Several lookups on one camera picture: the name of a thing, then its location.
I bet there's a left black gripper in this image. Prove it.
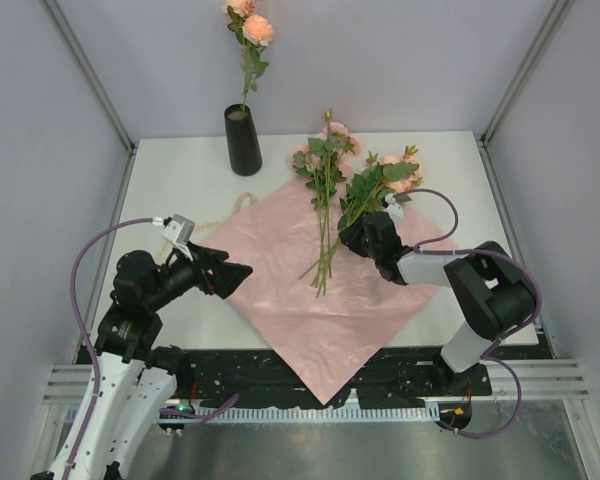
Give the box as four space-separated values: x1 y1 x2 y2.
146 238 252 309

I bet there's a peach rose stem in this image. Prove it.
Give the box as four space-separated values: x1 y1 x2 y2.
223 0 275 116
299 144 424 281

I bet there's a cream gold-lettered ribbon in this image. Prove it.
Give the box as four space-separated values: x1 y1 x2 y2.
154 192 260 261

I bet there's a purple wrapping paper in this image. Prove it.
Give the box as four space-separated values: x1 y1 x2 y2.
194 172 459 409

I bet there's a pink flower bunch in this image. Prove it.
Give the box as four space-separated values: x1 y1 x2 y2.
292 109 361 297

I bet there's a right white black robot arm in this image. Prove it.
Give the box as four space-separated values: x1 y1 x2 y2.
339 211 541 394

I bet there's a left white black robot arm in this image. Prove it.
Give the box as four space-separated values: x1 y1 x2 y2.
37 243 253 479

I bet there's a black conical vase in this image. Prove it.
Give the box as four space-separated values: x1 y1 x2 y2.
224 104 262 176

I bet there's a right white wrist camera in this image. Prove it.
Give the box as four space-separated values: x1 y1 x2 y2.
383 193 404 222

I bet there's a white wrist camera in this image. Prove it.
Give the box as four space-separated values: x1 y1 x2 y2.
151 214 195 260
383 193 404 222

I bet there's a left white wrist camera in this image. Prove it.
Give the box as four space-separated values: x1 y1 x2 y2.
151 214 195 260

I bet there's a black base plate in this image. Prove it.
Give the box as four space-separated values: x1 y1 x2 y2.
74 344 494 409

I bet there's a white slotted cable duct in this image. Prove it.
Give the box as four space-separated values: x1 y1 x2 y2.
212 403 439 424

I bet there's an aluminium front rail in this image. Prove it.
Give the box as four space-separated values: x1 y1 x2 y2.
43 359 590 405

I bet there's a left aluminium frame post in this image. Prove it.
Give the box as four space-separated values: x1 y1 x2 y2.
42 0 139 156

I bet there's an aluminium frame post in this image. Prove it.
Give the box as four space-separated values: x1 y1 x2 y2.
477 0 576 149
42 0 139 156

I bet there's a right aluminium frame post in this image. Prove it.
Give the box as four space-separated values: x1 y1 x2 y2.
477 0 576 149

